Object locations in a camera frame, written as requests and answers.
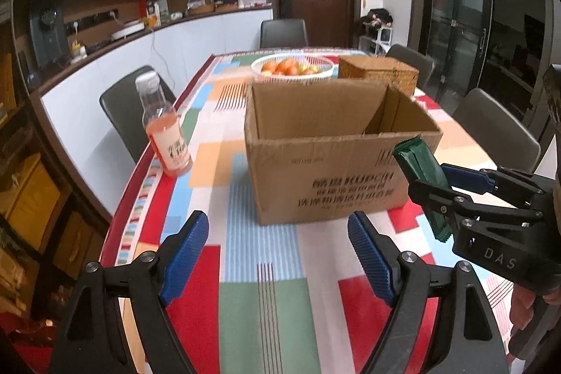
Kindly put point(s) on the lidded wicker basket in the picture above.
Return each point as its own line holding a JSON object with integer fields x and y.
{"x": 377, "y": 71}

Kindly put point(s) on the orange juice bottle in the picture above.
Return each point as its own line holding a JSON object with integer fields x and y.
{"x": 152, "y": 17}

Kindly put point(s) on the black countertop appliance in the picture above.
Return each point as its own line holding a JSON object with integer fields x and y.
{"x": 49, "y": 34}

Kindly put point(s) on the white flat round appliance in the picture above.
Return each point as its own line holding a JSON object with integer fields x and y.
{"x": 127, "y": 31}

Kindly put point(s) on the dark grey dining chair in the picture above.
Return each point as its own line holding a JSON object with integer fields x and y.
{"x": 284, "y": 33}
{"x": 410, "y": 58}
{"x": 122, "y": 106}
{"x": 486, "y": 120}

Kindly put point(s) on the brown cardboard box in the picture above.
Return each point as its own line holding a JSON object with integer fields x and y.
{"x": 328, "y": 181}

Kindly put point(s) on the colourful patchwork tablecloth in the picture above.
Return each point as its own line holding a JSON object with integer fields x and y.
{"x": 263, "y": 260}

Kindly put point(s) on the white base cabinet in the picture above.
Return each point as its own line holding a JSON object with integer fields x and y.
{"x": 210, "y": 36}

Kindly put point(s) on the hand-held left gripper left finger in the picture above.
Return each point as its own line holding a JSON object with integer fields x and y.
{"x": 186, "y": 255}

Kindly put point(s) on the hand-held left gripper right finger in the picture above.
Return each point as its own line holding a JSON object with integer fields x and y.
{"x": 370, "y": 262}

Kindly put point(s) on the green carton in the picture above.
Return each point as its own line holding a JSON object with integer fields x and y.
{"x": 162, "y": 9}

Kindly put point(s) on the black power strip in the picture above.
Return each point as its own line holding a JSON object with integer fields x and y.
{"x": 92, "y": 18}

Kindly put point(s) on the black storage box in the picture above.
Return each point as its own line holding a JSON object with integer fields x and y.
{"x": 225, "y": 0}

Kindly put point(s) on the black bag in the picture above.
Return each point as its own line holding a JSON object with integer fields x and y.
{"x": 377, "y": 17}

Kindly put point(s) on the white mesh fruit basket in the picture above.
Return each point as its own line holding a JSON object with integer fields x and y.
{"x": 326, "y": 67}

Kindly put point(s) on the wooden display cabinet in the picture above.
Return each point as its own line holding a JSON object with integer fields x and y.
{"x": 30, "y": 190}

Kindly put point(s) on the wicker tray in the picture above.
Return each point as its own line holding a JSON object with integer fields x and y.
{"x": 201, "y": 7}

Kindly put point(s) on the pile of orange fruits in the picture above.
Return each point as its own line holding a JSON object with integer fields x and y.
{"x": 287, "y": 67}

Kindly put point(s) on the dark green snack packet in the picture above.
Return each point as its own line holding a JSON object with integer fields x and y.
{"x": 420, "y": 163}

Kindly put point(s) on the dark glass door cabinet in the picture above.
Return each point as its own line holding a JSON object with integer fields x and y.
{"x": 464, "y": 6}

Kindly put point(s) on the person's right hand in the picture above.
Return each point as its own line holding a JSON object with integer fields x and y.
{"x": 521, "y": 308}

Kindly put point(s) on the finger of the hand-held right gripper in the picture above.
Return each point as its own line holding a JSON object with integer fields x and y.
{"x": 464, "y": 177}
{"x": 431, "y": 194}

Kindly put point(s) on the small white stool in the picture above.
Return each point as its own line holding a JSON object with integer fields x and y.
{"x": 381, "y": 39}

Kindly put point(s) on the pink drink bottle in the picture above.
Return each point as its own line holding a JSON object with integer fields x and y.
{"x": 168, "y": 137}

